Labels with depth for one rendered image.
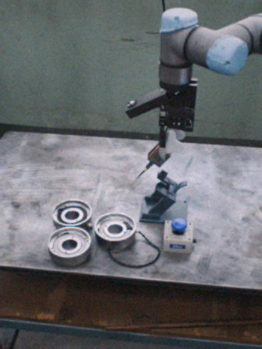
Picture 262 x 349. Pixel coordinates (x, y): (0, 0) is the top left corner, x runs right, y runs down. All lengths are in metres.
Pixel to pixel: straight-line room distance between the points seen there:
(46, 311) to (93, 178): 0.41
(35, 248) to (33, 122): 1.88
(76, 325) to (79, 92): 1.75
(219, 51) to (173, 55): 0.12
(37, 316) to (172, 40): 0.84
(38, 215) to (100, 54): 1.57
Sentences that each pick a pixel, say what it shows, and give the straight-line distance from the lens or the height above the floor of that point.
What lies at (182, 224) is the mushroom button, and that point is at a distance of 1.20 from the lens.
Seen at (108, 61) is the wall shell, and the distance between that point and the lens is 2.77.
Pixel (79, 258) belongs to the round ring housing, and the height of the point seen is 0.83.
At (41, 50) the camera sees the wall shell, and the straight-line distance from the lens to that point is 2.83.
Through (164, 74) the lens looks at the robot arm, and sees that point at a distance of 1.09.
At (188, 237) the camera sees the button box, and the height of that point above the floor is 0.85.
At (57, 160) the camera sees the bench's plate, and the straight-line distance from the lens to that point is 1.55.
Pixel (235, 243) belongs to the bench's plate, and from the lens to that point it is 1.28.
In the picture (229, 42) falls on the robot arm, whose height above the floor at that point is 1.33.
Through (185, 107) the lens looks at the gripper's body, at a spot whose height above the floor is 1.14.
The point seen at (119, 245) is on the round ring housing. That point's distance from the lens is 1.21.
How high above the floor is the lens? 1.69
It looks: 37 degrees down
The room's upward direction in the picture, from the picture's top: straight up
